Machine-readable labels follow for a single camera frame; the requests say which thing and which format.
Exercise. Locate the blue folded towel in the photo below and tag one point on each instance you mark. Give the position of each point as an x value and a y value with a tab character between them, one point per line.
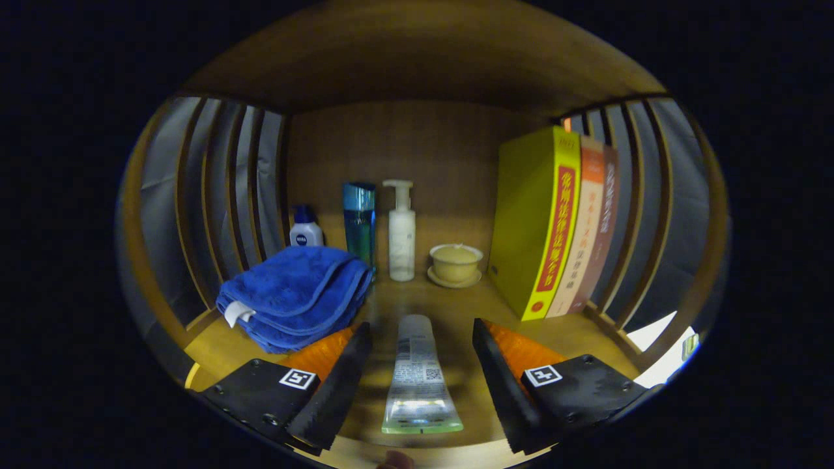
293	286

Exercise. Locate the blue glass bottle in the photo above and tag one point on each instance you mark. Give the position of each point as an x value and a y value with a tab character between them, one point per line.
359	221

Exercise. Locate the white pump bottle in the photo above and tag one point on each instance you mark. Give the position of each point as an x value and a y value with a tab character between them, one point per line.
402	241

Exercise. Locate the small white blue-capped bottle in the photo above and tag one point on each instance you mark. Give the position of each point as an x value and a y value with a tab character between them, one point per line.
306	233

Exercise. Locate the wooden cabinet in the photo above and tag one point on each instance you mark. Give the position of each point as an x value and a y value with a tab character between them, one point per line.
404	58

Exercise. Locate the brown book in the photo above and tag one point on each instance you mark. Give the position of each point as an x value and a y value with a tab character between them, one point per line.
606	215

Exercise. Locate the beige lidded teacup with saucer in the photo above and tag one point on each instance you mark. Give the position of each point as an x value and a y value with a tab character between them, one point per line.
455	264

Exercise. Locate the white side cabinet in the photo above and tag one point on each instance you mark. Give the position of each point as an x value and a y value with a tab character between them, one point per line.
651	337

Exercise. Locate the orange cream book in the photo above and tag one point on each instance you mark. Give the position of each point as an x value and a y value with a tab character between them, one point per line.
583	228

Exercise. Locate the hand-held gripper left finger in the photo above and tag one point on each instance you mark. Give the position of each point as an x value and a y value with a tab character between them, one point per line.
339	397

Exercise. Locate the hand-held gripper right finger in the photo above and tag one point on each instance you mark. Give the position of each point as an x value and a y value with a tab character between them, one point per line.
515	404

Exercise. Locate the yellow book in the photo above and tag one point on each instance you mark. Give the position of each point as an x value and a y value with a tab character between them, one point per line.
521	221

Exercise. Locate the wooden countertop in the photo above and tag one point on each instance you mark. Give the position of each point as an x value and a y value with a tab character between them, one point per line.
456	306

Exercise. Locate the white green cream tube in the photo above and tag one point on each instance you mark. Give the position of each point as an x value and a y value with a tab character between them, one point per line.
417	365

